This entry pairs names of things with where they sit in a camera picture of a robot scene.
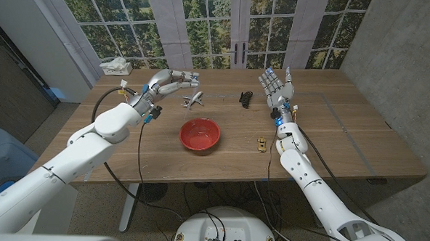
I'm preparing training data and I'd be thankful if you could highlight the printed window backdrop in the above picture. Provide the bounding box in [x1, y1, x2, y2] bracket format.
[17, 0, 374, 79]

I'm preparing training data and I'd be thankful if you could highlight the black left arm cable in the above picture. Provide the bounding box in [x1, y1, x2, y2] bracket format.
[86, 86, 190, 222]

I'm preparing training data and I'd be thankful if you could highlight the clear plastic pipette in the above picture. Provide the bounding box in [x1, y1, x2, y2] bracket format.
[183, 78, 202, 122]

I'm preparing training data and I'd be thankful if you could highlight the yellow toy car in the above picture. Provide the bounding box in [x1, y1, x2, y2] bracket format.
[256, 136, 269, 154]

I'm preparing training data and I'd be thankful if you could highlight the white table leg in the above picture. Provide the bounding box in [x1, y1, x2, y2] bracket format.
[118, 181, 141, 235]

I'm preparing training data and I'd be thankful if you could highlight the grey table leg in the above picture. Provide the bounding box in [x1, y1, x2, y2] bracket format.
[307, 208, 328, 229]

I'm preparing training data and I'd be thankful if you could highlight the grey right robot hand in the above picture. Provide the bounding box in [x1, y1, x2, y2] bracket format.
[256, 65, 296, 110]

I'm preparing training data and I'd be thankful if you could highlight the white floor cable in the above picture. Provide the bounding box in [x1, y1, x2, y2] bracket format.
[251, 181, 301, 241]

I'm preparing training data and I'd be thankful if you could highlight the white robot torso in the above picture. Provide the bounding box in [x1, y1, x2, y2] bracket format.
[172, 204, 280, 241]

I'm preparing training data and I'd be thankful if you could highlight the white toy airplane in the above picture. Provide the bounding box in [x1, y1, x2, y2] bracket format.
[181, 90, 206, 110]

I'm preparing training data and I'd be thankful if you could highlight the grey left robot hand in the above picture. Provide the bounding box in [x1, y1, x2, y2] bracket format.
[142, 68, 201, 103]

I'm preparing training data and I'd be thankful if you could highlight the round black floor fan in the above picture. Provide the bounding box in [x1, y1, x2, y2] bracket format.
[138, 182, 169, 205]

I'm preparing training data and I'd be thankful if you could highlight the red bowl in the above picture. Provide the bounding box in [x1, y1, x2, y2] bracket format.
[178, 117, 222, 152]

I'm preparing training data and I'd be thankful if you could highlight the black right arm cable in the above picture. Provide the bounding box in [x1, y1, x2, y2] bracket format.
[293, 126, 385, 226]

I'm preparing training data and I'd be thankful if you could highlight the white tissue box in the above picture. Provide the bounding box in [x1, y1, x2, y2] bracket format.
[99, 55, 134, 78]

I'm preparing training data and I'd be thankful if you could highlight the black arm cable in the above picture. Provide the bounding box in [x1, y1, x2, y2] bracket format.
[293, 126, 385, 226]
[86, 86, 190, 222]

